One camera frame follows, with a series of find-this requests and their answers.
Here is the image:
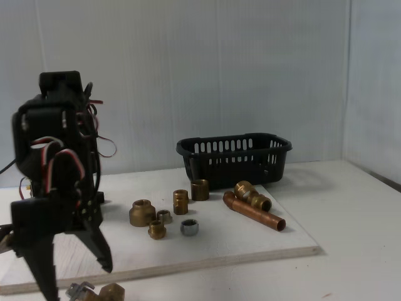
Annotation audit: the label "brass ball valve red handle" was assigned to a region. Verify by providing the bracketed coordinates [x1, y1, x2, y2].
[65, 281, 126, 301]

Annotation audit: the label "large brass reducer fitting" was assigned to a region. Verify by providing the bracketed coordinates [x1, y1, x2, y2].
[128, 199, 157, 228]

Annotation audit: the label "small brass threaded fitting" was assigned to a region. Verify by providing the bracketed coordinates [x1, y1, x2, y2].
[148, 219, 167, 241]

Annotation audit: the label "small silver hex bushing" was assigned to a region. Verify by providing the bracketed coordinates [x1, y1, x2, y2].
[155, 209, 174, 225]

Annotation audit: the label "brass hex nipple fitting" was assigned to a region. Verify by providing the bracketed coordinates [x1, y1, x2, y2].
[172, 189, 189, 216]

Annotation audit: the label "chrome nut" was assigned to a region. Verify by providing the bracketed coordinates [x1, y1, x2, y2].
[180, 218, 200, 236]

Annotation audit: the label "brass sleeve coupling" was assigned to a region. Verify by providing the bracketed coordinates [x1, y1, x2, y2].
[190, 179, 210, 202]

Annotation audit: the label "white wooden board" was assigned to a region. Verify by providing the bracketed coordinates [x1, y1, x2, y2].
[0, 171, 323, 295]

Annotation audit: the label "black slotted plastic basket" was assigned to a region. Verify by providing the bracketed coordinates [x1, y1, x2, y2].
[176, 132, 293, 191]

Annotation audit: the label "brass compression coupling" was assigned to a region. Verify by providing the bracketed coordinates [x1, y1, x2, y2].
[234, 180, 273, 213]

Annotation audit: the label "red and white base wires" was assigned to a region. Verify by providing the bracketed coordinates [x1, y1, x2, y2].
[18, 177, 34, 201]

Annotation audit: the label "black gripper camera module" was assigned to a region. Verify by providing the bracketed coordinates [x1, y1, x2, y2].
[0, 224, 16, 253]

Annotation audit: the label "red white black servo cable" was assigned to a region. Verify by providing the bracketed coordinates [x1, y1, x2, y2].
[30, 136, 86, 193]

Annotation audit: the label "black power cable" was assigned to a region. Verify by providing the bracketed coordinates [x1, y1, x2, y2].
[0, 158, 16, 174]

